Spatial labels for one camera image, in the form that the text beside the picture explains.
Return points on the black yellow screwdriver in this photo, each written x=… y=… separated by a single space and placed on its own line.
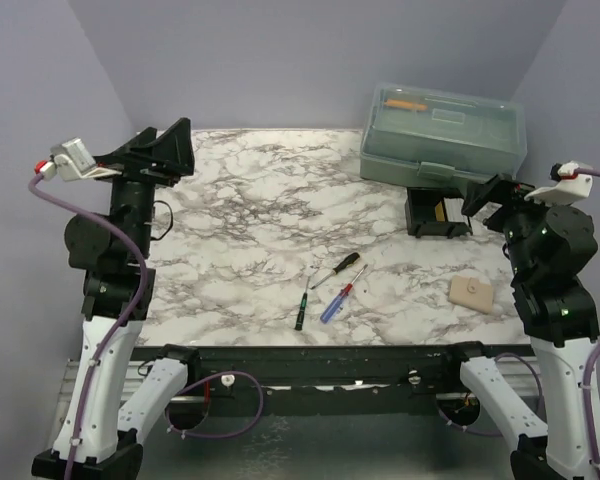
x=344 y=264

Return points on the blue red screwdriver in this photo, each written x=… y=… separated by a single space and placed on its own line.
x=335 y=305

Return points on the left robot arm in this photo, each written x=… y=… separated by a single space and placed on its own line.
x=105 y=320

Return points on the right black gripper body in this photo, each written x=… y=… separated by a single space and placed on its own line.
x=507 y=189

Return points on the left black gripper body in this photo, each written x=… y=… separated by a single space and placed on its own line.
x=167 y=171

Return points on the black card stand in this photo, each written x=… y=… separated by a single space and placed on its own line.
x=420 y=214

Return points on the translucent green toolbox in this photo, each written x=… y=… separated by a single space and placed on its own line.
x=460 y=138

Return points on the orange tool inside toolbox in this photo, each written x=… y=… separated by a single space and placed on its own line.
x=406 y=105

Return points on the aluminium rail frame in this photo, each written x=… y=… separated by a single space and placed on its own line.
x=103 y=428

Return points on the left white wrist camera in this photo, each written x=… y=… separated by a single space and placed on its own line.
x=72 y=161

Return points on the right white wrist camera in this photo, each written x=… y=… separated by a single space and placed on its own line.
x=572 y=184

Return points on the small green black screwdriver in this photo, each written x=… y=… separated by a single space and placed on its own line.
x=302 y=308

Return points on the white cards in stand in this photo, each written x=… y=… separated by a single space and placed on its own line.
x=450 y=210

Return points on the black front mounting bar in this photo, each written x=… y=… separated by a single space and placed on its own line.
x=310 y=381

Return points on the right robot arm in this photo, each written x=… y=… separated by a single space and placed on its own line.
x=548 y=242

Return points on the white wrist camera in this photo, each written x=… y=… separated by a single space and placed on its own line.
x=72 y=161
x=572 y=184

